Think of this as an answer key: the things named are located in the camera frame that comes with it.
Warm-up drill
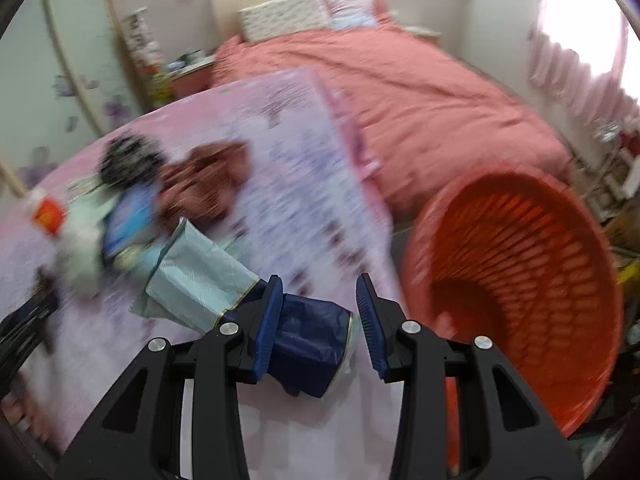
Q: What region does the white crumpled garment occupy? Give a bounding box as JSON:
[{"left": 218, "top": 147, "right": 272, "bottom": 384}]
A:
[{"left": 54, "top": 192, "right": 121, "bottom": 296}]

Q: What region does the coral bed blanket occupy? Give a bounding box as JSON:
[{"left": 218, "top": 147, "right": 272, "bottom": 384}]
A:
[{"left": 207, "top": 12, "right": 573, "bottom": 221}]

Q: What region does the brown cloth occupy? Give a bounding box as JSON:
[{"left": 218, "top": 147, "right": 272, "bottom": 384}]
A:
[{"left": 160, "top": 141, "right": 251, "bottom": 223}]

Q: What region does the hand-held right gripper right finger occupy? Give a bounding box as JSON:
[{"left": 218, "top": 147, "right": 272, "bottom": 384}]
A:
[{"left": 355, "top": 272, "right": 586, "bottom": 480}]

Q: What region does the pink nightstand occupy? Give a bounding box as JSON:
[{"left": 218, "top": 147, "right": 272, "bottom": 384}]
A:
[{"left": 167, "top": 55, "right": 217, "bottom": 103}]

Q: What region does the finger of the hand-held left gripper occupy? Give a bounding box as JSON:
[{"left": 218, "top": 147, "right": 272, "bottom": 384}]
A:
[{"left": 0, "top": 270, "right": 58, "bottom": 356}]

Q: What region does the teal and navy bag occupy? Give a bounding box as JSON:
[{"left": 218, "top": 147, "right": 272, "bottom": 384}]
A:
[{"left": 131, "top": 217, "right": 357, "bottom": 400}]

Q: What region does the white wire rack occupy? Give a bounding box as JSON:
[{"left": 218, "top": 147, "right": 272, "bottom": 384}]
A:
[{"left": 575, "top": 112, "right": 640, "bottom": 241}]

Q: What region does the white floral pillow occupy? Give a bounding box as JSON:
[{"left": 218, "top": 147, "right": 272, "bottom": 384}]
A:
[{"left": 237, "top": 0, "right": 331, "bottom": 43}]

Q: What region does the pink striped pillow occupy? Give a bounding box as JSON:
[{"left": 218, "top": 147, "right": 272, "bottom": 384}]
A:
[{"left": 325, "top": 0, "right": 381, "bottom": 31}]

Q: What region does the floral wardrobe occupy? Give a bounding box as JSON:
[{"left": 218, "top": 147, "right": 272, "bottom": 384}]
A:
[{"left": 0, "top": 0, "right": 132, "bottom": 196}]

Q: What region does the clear tube of plush toys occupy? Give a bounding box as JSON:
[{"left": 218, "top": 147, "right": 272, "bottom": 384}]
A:
[{"left": 122, "top": 7, "right": 168, "bottom": 111}]

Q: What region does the orange plastic basket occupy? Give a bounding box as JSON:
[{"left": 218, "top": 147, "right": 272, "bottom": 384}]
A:
[{"left": 400, "top": 164, "right": 626, "bottom": 466}]

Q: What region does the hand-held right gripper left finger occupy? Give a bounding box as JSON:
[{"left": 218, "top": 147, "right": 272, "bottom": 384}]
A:
[{"left": 55, "top": 274, "right": 285, "bottom": 480}]

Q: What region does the pink curtain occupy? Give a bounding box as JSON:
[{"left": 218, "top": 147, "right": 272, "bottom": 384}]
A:
[{"left": 527, "top": 25, "right": 640, "bottom": 111}]

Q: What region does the pink floral printed blanket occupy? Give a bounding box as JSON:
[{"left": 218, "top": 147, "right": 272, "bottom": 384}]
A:
[{"left": 0, "top": 67, "right": 416, "bottom": 480}]

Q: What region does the red and orange packet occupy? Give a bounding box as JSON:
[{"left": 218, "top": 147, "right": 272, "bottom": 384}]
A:
[{"left": 27, "top": 187, "right": 68, "bottom": 236}]

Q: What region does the blue packet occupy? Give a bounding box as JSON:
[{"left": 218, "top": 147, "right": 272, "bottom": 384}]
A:
[{"left": 102, "top": 182, "right": 161, "bottom": 261}]

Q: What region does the black floral cloth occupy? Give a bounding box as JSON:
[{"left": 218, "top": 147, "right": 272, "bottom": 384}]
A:
[{"left": 99, "top": 131, "right": 168, "bottom": 188}]

